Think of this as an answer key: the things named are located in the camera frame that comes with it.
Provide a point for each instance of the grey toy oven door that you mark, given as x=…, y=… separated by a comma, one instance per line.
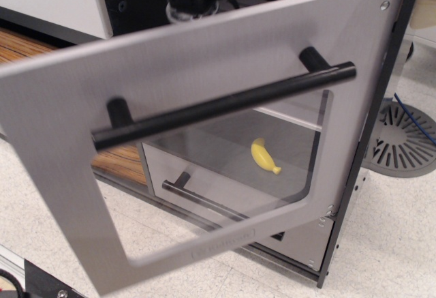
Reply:
x=170, y=141

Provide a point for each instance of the black oven door handle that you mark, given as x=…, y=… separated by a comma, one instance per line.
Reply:
x=125, y=130

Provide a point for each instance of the black drawer handle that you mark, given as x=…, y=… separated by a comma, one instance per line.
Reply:
x=218, y=199

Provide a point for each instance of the yellow toy banana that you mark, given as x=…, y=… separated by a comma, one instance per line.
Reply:
x=262, y=158

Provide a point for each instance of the grey slotted round base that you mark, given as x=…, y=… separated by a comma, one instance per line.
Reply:
x=404, y=143

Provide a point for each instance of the black plate with screw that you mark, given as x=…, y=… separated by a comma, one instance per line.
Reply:
x=39, y=283

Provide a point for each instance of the black toy kitchen frame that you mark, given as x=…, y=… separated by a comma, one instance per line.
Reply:
x=381, y=107

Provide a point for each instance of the white oven shelf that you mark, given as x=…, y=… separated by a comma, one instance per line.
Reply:
x=306, y=121

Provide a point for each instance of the upper wood-pattern storage bin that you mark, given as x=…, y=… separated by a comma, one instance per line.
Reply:
x=16, y=45

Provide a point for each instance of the grey lower drawer front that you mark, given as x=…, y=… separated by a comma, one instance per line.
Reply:
x=305, y=244

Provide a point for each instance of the wood-pattern storage bin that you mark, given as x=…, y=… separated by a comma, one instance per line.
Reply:
x=122, y=162
x=16, y=45

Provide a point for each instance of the lower wood-pattern storage bin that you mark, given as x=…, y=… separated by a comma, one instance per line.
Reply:
x=122, y=162

